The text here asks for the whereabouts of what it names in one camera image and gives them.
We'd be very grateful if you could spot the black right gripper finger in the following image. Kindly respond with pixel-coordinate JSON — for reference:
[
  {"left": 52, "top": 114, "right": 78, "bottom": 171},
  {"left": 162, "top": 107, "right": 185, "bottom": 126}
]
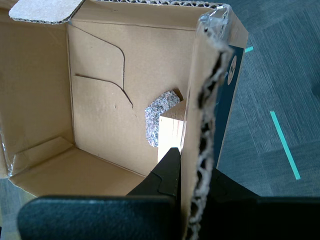
[
  {"left": 17, "top": 146, "right": 182, "bottom": 240},
  {"left": 199, "top": 167, "right": 320, "bottom": 240}
]

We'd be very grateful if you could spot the cardboard box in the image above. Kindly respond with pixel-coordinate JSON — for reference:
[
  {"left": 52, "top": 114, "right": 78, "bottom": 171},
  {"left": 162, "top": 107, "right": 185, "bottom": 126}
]
[{"left": 0, "top": 0, "right": 250, "bottom": 240}]

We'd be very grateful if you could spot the light wooden block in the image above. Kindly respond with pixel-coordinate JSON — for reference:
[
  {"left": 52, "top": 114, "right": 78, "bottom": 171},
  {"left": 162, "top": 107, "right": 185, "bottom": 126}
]
[{"left": 157, "top": 99, "right": 187, "bottom": 163}]

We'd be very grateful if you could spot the pinkish granite rock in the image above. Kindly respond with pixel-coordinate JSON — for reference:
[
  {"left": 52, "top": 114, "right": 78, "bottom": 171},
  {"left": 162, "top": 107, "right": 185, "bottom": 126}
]
[{"left": 144, "top": 90, "right": 181, "bottom": 148}]

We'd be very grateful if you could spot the long teal floor tape strip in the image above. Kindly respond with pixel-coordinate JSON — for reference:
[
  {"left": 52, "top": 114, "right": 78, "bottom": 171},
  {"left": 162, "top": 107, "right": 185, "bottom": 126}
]
[{"left": 269, "top": 110, "right": 302, "bottom": 181}]

